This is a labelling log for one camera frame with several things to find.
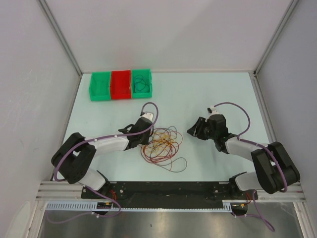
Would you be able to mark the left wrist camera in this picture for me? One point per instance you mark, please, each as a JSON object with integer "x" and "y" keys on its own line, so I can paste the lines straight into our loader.
{"x": 147, "y": 115}

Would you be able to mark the red bin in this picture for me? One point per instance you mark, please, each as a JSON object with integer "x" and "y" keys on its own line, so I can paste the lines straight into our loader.
{"x": 120, "y": 85}

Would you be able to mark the right green bin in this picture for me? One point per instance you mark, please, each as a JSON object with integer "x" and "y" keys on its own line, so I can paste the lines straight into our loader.
{"x": 141, "y": 83}

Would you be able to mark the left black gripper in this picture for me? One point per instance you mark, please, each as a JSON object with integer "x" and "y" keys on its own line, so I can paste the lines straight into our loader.
{"x": 146, "y": 139}

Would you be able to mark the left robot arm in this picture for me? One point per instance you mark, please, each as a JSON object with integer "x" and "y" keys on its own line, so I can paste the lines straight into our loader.
{"x": 74, "y": 157}

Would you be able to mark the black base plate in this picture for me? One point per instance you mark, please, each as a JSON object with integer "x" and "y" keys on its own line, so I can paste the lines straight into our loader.
{"x": 213, "y": 190}

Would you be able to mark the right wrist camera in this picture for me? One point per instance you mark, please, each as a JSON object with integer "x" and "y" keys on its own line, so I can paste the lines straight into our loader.
{"x": 212, "y": 111}

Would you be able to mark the grey cable duct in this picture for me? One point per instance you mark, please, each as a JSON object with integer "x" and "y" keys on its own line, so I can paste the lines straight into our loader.
{"x": 93, "y": 206}

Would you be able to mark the aluminium frame rail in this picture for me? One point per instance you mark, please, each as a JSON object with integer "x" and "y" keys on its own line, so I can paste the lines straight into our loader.
{"x": 52, "y": 190}

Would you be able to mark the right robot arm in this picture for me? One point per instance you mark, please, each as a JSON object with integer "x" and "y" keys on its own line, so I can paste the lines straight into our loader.
{"x": 274, "y": 169}

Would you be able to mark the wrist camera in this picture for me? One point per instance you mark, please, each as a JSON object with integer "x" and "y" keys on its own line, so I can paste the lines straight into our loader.
{"x": 212, "y": 111}
{"x": 147, "y": 115}

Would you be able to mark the green bin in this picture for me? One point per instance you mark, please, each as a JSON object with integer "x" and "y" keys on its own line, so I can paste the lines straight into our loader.
{"x": 141, "y": 83}
{"x": 99, "y": 88}

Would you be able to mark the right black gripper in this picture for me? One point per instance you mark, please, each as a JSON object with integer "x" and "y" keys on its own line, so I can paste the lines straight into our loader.
{"x": 196, "y": 130}

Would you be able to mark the left green bin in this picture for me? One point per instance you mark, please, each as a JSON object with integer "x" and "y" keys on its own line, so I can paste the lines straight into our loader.
{"x": 99, "y": 88}

